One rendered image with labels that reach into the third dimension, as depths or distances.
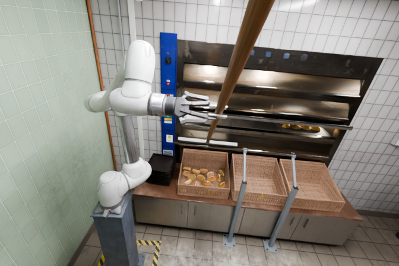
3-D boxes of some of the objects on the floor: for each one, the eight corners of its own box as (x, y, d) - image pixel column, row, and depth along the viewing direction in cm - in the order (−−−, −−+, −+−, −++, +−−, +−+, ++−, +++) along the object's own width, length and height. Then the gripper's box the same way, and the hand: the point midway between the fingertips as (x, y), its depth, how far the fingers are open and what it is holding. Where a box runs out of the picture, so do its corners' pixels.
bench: (149, 190, 270) (148, 160, 244) (315, 209, 264) (332, 179, 238) (135, 228, 219) (131, 195, 193) (339, 252, 214) (364, 221, 188)
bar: (172, 215, 238) (174, 139, 186) (270, 225, 236) (300, 153, 183) (167, 240, 211) (167, 160, 158) (278, 253, 208) (315, 176, 155)
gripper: (170, 90, 76) (227, 96, 76) (164, 127, 73) (224, 134, 72) (167, 82, 69) (230, 89, 69) (160, 123, 65) (227, 131, 65)
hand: (218, 111), depth 70 cm, fingers closed on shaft, 3 cm apart
